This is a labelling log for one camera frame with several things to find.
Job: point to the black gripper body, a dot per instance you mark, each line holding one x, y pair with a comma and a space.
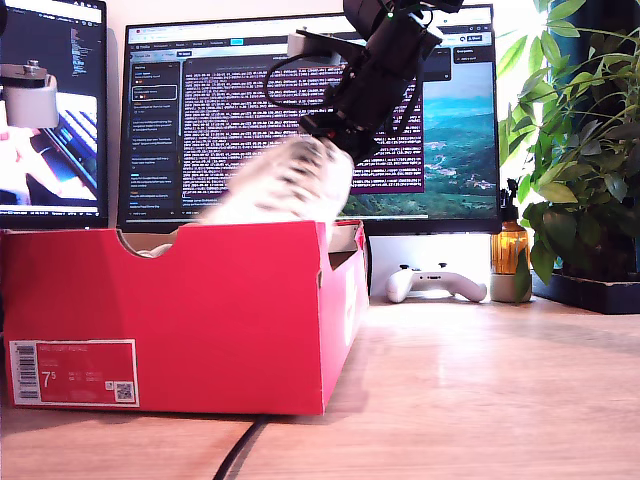
370, 100

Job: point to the red cardboard shoebox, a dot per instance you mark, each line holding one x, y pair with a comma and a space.
200, 320

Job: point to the large black computer monitor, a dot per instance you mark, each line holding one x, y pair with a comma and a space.
225, 125

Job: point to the white game controller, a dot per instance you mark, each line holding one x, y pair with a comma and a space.
430, 282

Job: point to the amber pump bottle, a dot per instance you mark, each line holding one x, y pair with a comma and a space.
507, 245

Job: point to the green leafy houseplant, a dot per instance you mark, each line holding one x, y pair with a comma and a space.
585, 150

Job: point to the dark planter tray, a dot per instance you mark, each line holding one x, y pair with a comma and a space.
590, 295

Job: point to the small black computer monitor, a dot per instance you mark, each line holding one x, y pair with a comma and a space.
75, 50

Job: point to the pale grey camera box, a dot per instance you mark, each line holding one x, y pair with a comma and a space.
299, 44
30, 100

